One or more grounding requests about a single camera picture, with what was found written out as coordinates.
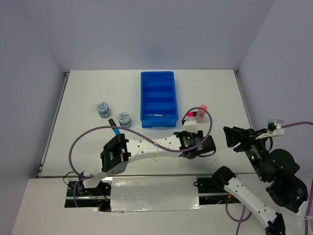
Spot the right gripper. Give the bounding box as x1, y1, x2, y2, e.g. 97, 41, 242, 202
222, 124, 268, 179

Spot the blue thin pen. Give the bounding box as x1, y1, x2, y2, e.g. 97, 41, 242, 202
144, 114, 163, 117

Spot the blue patterned jar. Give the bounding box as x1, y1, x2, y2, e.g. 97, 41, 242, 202
96, 102, 111, 118
117, 112, 132, 128

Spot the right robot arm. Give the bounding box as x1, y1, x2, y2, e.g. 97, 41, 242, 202
212, 123, 313, 235

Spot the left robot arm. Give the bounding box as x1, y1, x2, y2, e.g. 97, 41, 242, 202
78, 131, 216, 195

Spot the pink highlighter marker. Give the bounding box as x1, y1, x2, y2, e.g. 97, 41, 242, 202
187, 112, 197, 117

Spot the pink lidded jar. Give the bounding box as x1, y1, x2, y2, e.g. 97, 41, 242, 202
196, 105, 207, 123

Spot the blue compartment tray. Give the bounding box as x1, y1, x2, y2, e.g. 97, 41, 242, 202
140, 71, 179, 128

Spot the blue highlighter marker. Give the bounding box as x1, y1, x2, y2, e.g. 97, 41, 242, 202
108, 118, 120, 135

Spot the white foil panel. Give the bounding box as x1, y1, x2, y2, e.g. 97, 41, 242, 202
110, 176, 201, 212

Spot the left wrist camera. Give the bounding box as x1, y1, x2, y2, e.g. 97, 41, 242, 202
182, 117, 197, 133

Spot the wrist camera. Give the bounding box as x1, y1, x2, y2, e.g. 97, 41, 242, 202
182, 117, 197, 133
256, 119, 285, 140

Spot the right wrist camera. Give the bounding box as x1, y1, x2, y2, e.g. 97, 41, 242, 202
256, 119, 285, 140

